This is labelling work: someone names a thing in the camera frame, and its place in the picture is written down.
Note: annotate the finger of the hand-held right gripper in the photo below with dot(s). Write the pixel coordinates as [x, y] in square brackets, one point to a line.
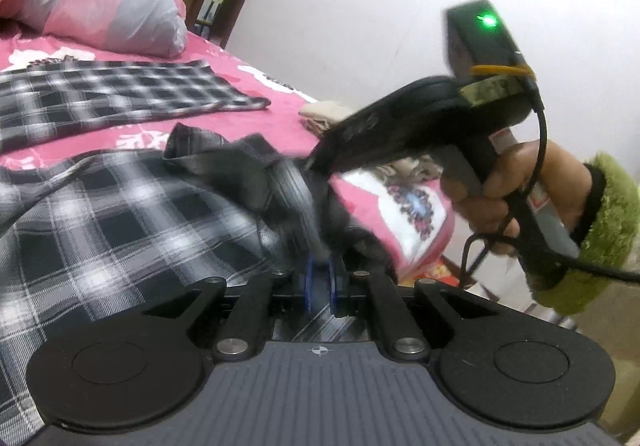
[340, 146]

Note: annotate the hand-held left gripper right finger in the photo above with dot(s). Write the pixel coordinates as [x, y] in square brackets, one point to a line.
[337, 292]

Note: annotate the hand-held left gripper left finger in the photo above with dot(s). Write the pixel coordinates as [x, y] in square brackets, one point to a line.
[309, 287]

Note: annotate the black white plaid garment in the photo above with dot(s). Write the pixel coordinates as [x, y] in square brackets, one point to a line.
[125, 226]

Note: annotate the person's right hand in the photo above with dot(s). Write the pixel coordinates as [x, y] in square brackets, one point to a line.
[550, 171]

